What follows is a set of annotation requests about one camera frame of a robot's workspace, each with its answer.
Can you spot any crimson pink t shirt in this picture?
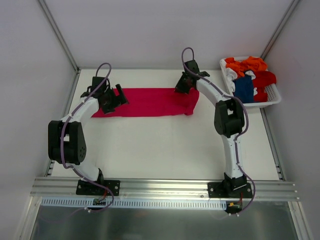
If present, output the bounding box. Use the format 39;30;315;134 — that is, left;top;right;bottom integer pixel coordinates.
92;88;200;118

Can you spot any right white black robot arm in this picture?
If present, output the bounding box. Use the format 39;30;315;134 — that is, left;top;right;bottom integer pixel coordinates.
175;60;253;198

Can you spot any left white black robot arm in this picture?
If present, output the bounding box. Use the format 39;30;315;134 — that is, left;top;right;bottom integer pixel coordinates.
48;76;129;196

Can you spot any blue t shirt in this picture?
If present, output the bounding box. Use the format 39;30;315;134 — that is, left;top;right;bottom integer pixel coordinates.
233;75;254;104

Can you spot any orange t shirt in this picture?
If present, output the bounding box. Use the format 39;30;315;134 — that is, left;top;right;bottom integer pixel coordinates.
225;56;268;78

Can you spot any red t shirt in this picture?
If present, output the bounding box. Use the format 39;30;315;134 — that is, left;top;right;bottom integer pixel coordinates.
252;71;277;103

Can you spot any white plastic laundry basket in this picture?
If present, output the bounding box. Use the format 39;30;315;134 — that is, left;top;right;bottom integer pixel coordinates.
219;58;282;109

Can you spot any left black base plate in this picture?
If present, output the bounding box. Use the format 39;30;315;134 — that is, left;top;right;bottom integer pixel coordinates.
75;179;121;196

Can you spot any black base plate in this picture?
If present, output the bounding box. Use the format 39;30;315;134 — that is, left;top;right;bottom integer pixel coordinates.
75;179;121;196
207;181;253;199

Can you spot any left aluminium frame post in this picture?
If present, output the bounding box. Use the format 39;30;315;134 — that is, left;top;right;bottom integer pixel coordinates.
36;0;80;73

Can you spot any aluminium frame post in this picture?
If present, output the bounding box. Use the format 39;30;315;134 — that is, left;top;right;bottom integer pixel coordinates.
260;0;302;60
36;0;80;73

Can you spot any white slotted cable duct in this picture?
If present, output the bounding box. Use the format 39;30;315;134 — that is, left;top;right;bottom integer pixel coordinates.
41;197;227;211

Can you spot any aluminium mounting rail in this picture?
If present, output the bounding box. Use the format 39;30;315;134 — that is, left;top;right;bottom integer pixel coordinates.
30;176;302;202

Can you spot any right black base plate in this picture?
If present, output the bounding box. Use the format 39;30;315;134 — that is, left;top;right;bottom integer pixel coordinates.
207;181;253;199

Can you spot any right aluminium frame post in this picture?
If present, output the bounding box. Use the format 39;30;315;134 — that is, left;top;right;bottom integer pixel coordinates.
260;0;302;60

